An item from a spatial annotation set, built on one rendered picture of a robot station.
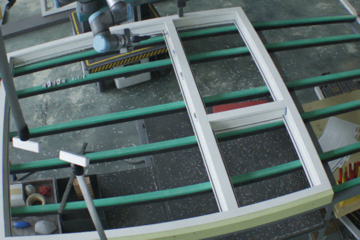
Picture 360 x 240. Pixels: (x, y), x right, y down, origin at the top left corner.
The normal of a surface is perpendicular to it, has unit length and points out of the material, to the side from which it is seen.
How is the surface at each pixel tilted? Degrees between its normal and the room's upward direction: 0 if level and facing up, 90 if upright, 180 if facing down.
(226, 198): 0
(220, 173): 0
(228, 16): 90
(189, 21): 90
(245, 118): 90
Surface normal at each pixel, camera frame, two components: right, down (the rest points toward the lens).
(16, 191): -0.05, -0.75
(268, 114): 0.21, 0.64
